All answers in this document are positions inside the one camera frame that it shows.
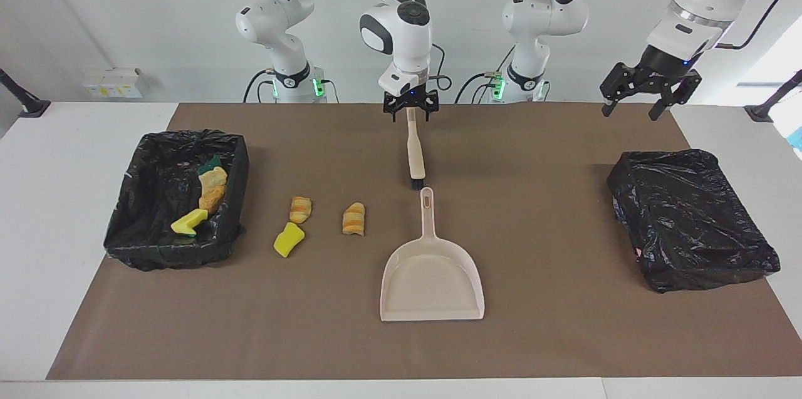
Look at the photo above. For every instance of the blue object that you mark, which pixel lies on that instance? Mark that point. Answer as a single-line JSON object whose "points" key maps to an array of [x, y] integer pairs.
{"points": [[797, 139]]}

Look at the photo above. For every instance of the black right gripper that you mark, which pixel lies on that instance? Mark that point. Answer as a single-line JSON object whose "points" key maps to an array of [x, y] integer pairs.
{"points": [[410, 97]]}

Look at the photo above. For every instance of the brown oval bread bun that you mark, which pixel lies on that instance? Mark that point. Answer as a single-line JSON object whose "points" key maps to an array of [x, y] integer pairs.
{"points": [[211, 198]]}

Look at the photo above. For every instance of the pale pink plastic dustpan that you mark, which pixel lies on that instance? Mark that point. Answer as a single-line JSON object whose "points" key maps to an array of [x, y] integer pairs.
{"points": [[432, 280]]}

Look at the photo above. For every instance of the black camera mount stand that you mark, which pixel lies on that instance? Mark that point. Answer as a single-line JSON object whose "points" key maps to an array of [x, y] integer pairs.
{"points": [[761, 112], [31, 108]]}

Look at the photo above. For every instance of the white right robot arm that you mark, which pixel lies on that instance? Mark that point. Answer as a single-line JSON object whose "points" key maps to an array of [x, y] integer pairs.
{"points": [[407, 42]]}

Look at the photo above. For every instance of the bin with black bag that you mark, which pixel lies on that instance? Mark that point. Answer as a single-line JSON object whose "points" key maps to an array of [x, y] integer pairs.
{"points": [[689, 230], [150, 198]]}

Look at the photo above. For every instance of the beige brush black bristles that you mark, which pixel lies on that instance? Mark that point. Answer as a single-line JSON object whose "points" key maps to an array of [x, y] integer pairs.
{"points": [[415, 155]]}

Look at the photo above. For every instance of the pale torn bread piece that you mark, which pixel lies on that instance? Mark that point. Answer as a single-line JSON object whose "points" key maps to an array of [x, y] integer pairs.
{"points": [[214, 178]]}

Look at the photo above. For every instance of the striped croissant bread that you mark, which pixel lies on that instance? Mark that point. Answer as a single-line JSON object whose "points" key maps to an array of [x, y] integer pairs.
{"points": [[301, 210], [354, 219]]}

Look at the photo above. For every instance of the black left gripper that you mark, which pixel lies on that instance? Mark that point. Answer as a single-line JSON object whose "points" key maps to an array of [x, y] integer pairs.
{"points": [[661, 67]]}

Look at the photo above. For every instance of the yellow sponge piece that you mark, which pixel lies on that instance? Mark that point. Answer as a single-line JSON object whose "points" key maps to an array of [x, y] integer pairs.
{"points": [[212, 165], [190, 222], [288, 240]]}

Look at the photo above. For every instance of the white wall socket box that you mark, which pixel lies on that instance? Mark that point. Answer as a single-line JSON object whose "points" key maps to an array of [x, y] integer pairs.
{"points": [[113, 82]]}

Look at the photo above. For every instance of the brown table mat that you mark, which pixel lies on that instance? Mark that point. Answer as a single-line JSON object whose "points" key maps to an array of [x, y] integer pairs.
{"points": [[407, 349]]}

